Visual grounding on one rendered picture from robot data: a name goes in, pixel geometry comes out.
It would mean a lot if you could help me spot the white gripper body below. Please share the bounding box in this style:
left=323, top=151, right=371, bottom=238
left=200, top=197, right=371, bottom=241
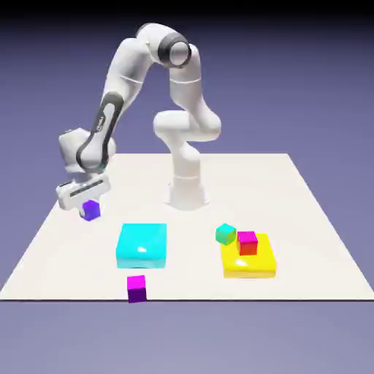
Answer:
left=56, top=174, right=112, bottom=210

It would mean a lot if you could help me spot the small purple cube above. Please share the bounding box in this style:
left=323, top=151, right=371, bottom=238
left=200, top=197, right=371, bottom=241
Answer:
left=80, top=199, right=102, bottom=222

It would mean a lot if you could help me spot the small magenta cube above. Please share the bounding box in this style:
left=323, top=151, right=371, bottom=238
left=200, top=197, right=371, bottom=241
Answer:
left=126, top=275, right=148, bottom=304

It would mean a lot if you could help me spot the small green cube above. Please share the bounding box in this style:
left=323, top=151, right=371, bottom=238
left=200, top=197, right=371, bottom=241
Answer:
left=215, top=223, right=237, bottom=246

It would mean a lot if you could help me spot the small red cube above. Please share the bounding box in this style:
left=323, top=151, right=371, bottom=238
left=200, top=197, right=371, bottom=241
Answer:
left=237, top=231, right=259, bottom=256

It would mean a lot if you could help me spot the large cyan box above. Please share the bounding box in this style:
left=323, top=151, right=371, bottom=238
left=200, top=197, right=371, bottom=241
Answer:
left=115, top=223, right=168, bottom=270

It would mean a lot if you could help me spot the large yellow box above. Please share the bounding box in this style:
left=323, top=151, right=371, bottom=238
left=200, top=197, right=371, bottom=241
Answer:
left=221, top=232, right=278, bottom=279

